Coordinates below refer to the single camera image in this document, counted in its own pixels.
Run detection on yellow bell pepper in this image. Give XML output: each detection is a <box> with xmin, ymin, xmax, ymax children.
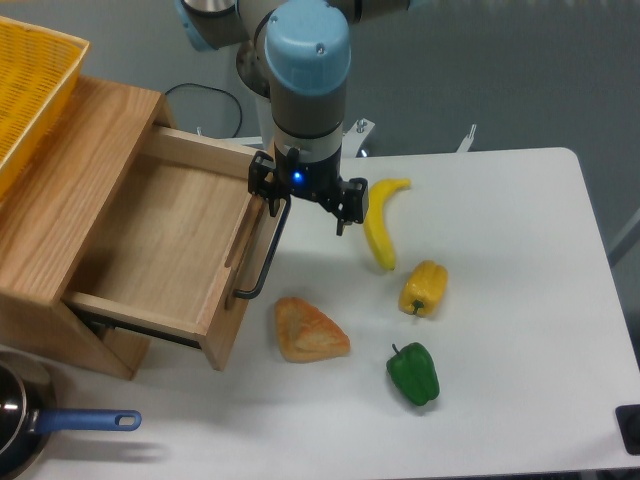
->
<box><xmin>398</xmin><ymin>260</ymin><xmax>449</xmax><ymax>318</ymax></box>

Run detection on wooden drawer cabinet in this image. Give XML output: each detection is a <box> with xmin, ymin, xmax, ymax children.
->
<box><xmin>1</xmin><ymin>76</ymin><xmax>173</xmax><ymax>380</ymax></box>

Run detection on triangular bread pastry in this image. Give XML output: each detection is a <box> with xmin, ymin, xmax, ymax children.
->
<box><xmin>274</xmin><ymin>297</ymin><xmax>351</xmax><ymax>363</ymax></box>

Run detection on green bell pepper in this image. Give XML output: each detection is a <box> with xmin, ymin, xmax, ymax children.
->
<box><xmin>386</xmin><ymin>342</ymin><xmax>440</xmax><ymax>407</ymax></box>

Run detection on yellow banana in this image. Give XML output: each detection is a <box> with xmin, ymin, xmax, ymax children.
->
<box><xmin>363</xmin><ymin>178</ymin><xmax>411</xmax><ymax>271</ymax></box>

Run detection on black cable on floor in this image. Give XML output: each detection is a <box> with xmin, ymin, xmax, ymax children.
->
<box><xmin>163</xmin><ymin>82</ymin><xmax>244</xmax><ymax>139</ymax></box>

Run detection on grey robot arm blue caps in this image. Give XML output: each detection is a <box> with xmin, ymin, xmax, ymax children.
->
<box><xmin>176</xmin><ymin>1</ymin><xmax>417</xmax><ymax>230</ymax></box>

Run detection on blue handled frying pan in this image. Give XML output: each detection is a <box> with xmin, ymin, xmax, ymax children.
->
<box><xmin>1</xmin><ymin>351</ymin><xmax>142</xmax><ymax>479</ymax></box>

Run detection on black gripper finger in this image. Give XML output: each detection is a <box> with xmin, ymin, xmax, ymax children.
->
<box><xmin>248</xmin><ymin>150</ymin><xmax>285</xmax><ymax>217</ymax></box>
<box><xmin>333</xmin><ymin>177</ymin><xmax>369</xmax><ymax>236</ymax></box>

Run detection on yellow plastic basket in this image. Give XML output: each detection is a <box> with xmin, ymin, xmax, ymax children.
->
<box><xmin>1</xmin><ymin>17</ymin><xmax>91</xmax><ymax>197</ymax></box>

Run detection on white metal table bracket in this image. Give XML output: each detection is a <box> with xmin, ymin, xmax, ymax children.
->
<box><xmin>456</xmin><ymin>123</ymin><xmax>477</xmax><ymax>153</ymax></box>

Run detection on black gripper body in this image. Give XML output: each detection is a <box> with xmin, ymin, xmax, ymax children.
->
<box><xmin>274</xmin><ymin>149</ymin><xmax>343</xmax><ymax>216</ymax></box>

